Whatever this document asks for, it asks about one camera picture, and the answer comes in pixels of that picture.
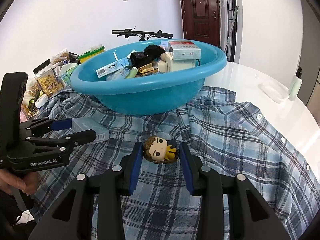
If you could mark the pale blue carton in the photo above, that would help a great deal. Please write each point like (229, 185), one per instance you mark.
(117, 74)

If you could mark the blue plastic basin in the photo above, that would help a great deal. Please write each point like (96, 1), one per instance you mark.
(150, 97)

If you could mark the black fluffy item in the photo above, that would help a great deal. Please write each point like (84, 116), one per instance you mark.
(153, 51)

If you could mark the black bag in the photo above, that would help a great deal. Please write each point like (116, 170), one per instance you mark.
(73, 57)

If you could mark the gold box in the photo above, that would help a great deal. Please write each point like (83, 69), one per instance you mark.
(147, 67)

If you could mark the black bicycle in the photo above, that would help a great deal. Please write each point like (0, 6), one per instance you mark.
(130, 32)

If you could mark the black box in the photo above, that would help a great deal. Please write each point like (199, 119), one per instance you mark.
(138, 58)

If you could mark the green white tube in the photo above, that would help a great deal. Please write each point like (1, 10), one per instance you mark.
(131, 73)

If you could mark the person's left hand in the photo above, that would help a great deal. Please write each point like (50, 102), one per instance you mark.
(15, 182)

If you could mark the pale green pump bottle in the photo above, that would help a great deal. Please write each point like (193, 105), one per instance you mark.
(295, 87)

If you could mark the beige round bottle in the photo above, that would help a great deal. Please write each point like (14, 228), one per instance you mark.
(162, 66)

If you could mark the cream cardboard box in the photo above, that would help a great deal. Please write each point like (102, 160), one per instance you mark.
(180, 65)

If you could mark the brown door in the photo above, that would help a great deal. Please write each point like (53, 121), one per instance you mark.
(200, 15)

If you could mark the red white box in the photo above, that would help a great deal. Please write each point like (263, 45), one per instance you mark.
(185, 50)

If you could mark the clear bag of nuts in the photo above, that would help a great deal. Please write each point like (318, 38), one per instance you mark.
(33, 88)

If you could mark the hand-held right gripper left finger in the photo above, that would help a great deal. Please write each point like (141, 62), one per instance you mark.
(135, 167)

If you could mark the big-headed figurine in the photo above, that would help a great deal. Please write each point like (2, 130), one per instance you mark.
(157, 150)

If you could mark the cereal jar with black lid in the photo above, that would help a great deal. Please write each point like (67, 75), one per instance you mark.
(50, 82)

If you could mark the yellow bin with green rim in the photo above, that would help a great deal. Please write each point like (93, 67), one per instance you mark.
(87, 56)

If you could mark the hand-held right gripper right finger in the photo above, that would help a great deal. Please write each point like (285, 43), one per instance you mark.
(187, 170)

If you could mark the clear snack bag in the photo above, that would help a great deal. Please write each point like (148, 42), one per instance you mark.
(60, 57)

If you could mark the green tissue box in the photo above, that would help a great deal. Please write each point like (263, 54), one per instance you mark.
(67, 73)

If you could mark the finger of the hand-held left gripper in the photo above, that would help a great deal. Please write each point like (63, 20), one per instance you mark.
(80, 137)
(62, 124)

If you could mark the clear plastic container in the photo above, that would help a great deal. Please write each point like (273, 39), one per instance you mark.
(273, 92)

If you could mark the translucent pale blue box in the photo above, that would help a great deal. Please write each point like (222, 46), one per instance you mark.
(85, 125)

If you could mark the leaning metal pole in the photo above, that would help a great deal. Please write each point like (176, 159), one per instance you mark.
(230, 27)

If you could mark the grey gold refrigerator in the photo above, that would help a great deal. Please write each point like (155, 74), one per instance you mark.
(311, 42)

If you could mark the blue plaid shirt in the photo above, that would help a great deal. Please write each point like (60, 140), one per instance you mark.
(225, 155)

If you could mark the blue white illustrated box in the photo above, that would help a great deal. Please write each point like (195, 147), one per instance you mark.
(111, 67)

